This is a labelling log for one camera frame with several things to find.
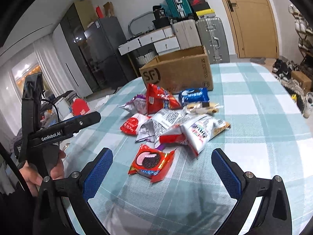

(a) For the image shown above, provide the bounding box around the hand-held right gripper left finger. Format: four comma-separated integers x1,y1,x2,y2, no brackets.
33,147,114,235

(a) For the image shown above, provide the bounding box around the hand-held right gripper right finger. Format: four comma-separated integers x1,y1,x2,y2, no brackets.
211,148,292,235

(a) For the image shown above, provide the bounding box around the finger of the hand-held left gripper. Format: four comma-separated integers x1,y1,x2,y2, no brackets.
59,111,101,137

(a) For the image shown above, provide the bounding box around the small red white packet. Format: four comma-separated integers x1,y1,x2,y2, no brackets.
120,113,151,136

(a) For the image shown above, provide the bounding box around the large white snack packet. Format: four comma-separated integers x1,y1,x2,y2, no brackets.
182,114,231,157

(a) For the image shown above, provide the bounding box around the red cookie packet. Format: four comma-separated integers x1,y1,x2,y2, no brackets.
128,144,176,183

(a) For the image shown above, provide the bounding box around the small purple snack packet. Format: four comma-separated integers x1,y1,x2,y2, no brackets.
119,94,148,115

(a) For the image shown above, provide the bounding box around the clear biscuit packet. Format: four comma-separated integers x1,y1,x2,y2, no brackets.
182,101,223,115

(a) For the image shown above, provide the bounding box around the large purple silver snack packet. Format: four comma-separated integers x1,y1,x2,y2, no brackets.
135,109,187,150

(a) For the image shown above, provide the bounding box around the red chip bag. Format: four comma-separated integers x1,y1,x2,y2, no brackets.
146,83,182,115

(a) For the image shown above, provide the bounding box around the blue cookie packet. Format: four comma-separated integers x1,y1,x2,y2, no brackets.
178,88,210,103

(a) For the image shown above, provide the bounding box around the brown cardboard box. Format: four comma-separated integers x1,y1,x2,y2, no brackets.
139,45,214,92

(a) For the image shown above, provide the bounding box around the person's left forearm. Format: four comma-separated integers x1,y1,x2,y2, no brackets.
0,190,36,235

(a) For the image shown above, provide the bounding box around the person's left hand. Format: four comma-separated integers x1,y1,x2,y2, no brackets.
18,150,66,195

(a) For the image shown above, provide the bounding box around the red gift bag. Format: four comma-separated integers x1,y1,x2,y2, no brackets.
71,98,90,116

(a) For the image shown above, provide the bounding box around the white curtain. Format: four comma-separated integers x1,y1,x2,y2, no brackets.
0,37,72,150

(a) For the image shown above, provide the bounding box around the dark grey fridge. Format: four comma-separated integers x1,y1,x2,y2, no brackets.
84,17,132,91

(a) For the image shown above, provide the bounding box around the black glass cabinet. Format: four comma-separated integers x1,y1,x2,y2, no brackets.
60,3,101,96

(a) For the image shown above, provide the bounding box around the white ribbed basket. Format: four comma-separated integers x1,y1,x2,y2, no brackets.
136,50,157,65

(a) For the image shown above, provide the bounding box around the white drawer unit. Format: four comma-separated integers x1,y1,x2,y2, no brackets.
119,26,181,55

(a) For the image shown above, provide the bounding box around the brown paper bag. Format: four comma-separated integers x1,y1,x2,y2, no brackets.
103,2,114,17

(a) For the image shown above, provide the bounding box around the oval white-framed mirror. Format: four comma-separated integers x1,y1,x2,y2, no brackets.
128,12,157,35

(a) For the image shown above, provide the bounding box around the small cardboard box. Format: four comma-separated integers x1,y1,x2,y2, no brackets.
291,70,312,91

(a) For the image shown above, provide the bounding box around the pile of shoes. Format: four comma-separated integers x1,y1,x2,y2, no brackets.
271,57,313,118

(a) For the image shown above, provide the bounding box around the black bag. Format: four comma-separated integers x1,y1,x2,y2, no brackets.
152,5,174,29

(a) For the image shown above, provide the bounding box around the white suitcase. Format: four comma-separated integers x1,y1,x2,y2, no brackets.
170,18,202,51

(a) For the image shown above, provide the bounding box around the silver suitcase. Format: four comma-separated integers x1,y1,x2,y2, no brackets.
196,16,230,64

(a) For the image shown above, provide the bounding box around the teal suitcase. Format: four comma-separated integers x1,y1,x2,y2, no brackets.
160,0,193,19

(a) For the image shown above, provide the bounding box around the wooden door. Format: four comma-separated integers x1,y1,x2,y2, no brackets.
213,0,280,59

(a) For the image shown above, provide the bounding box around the yellow black box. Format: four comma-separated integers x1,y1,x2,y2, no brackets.
196,8,216,18

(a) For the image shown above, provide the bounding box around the black shoe box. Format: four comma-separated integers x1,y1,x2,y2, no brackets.
189,0,211,13

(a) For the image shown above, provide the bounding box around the black cable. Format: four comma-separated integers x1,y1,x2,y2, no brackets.
0,142,33,196
41,99,61,123

